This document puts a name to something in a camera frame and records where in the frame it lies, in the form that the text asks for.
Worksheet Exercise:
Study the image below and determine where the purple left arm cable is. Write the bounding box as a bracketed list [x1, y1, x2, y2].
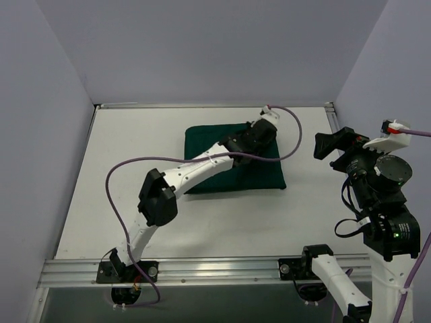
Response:
[105, 105, 303, 309]

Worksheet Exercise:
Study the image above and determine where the green surgical drape cloth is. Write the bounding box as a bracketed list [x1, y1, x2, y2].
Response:
[184, 123, 287, 194]

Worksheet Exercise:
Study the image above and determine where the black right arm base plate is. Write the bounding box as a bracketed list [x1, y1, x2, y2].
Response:
[277, 258, 313, 281]

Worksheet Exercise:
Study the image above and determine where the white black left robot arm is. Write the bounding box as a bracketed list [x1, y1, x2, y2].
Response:
[110, 116, 277, 282]

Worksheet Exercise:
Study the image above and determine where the aluminium frame rail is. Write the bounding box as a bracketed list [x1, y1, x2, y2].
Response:
[36, 254, 374, 289]

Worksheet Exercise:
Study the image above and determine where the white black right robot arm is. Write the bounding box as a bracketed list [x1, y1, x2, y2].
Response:
[299, 120, 424, 322]

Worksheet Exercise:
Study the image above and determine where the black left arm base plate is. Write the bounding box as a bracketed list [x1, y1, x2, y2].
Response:
[96, 260, 159, 284]

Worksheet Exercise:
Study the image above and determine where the back aluminium rail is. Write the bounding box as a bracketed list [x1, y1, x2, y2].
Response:
[96, 102, 336, 110]

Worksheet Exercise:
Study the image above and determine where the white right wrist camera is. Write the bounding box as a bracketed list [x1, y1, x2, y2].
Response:
[362, 119, 411, 153]

